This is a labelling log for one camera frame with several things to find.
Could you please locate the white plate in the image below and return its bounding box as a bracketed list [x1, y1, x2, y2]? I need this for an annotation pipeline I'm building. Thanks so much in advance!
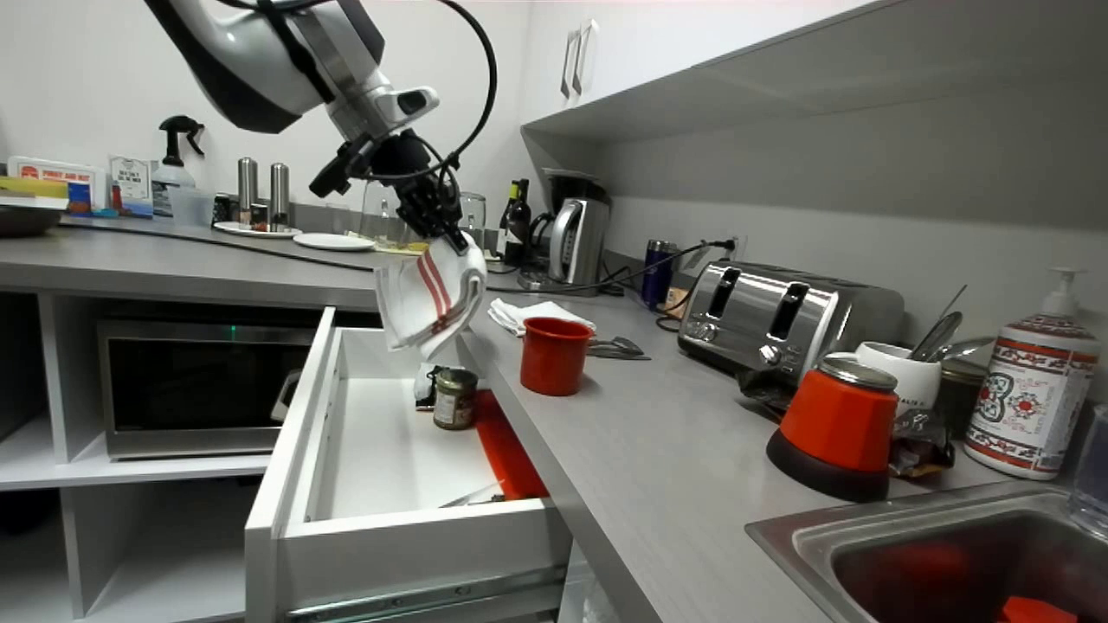
[292, 227, 380, 255]

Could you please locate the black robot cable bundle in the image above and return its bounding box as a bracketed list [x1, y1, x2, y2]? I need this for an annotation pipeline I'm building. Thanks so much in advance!
[219, 0, 501, 187]

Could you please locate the red patterned soap dispenser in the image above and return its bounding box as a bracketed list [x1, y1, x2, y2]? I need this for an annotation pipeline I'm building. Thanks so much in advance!
[964, 266, 1101, 480]

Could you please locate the small white saucer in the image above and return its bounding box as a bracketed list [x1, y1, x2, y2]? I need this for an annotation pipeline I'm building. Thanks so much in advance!
[211, 218, 300, 241]

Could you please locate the white utensil mug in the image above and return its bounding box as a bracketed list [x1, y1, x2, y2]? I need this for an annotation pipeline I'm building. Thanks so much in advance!
[851, 335, 950, 423]

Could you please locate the yellow patterned drying mat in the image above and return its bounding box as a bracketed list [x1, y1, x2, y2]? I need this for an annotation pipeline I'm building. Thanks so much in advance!
[342, 234, 501, 261]

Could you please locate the red plastic cup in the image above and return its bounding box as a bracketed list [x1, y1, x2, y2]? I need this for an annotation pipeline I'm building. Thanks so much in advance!
[517, 313, 600, 396]

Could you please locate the grey wall cabinet carcass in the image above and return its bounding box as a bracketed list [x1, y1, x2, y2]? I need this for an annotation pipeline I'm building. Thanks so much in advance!
[517, 0, 1108, 234]

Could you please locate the stainless steel black microwave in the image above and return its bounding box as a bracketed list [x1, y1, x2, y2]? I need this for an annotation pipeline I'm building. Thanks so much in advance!
[95, 317, 317, 463]

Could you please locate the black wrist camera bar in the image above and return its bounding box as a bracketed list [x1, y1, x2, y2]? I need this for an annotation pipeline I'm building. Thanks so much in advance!
[308, 136, 373, 199]

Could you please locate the dark glass bottle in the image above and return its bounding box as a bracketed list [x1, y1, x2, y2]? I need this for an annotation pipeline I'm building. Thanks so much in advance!
[495, 173, 538, 271]

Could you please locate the metal spoon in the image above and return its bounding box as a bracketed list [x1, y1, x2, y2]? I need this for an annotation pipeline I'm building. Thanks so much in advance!
[908, 285, 968, 363]

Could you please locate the steel shaker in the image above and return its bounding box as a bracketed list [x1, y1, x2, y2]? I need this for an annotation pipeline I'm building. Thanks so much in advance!
[266, 158, 293, 233]
[234, 152, 262, 233]

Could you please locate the white glossy cabinet door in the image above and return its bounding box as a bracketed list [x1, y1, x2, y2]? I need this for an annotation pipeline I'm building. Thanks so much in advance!
[517, 0, 582, 129]
[571, 0, 695, 109]

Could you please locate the grey flat pad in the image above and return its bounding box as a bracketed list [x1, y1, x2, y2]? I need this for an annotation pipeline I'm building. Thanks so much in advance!
[584, 331, 656, 363]

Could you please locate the red moka pot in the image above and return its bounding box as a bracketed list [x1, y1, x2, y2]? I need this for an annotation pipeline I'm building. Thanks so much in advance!
[761, 353, 904, 505]

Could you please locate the plain white folded towel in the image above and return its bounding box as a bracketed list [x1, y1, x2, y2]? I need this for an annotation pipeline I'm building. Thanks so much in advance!
[481, 294, 600, 341]

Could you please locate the blue purple canister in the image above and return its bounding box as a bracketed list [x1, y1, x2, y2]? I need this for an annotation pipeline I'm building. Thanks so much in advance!
[637, 237, 686, 312]

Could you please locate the dark shallow bowl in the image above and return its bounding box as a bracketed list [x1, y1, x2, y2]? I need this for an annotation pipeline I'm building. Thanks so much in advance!
[0, 190, 70, 241]

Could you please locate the stainless steel sink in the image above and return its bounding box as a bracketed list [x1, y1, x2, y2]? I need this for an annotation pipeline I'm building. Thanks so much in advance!
[740, 480, 1108, 623]

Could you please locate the clear plastic bag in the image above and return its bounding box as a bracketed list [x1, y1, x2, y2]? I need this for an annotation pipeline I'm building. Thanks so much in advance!
[369, 223, 491, 365]

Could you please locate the stainless steel electric kettle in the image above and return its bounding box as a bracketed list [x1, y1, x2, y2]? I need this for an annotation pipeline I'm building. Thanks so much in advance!
[545, 193, 612, 289]

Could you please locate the dark glass jar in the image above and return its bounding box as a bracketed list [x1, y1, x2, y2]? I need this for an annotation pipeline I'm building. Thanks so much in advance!
[933, 349, 998, 444]

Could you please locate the white kitchen drawer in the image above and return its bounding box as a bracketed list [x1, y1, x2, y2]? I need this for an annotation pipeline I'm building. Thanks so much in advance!
[238, 303, 571, 623]

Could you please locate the spray bottle black trigger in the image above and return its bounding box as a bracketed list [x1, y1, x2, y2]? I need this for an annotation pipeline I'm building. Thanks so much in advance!
[149, 109, 211, 227]

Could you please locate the stainless steel four-slot toaster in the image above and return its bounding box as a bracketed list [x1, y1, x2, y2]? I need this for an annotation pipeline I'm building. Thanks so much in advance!
[676, 255, 910, 390]

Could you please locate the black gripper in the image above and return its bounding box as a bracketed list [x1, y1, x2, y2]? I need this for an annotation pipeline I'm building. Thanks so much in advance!
[369, 129, 470, 252]

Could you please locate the colourful cardboard box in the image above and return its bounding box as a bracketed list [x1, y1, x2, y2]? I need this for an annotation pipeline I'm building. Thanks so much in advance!
[0, 152, 104, 222]

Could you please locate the small metal tin jar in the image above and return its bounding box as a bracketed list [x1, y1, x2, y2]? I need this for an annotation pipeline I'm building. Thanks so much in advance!
[426, 363, 481, 433]

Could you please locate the white open shelf unit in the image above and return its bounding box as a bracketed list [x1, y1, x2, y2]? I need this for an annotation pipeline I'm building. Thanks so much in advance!
[0, 287, 341, 623]

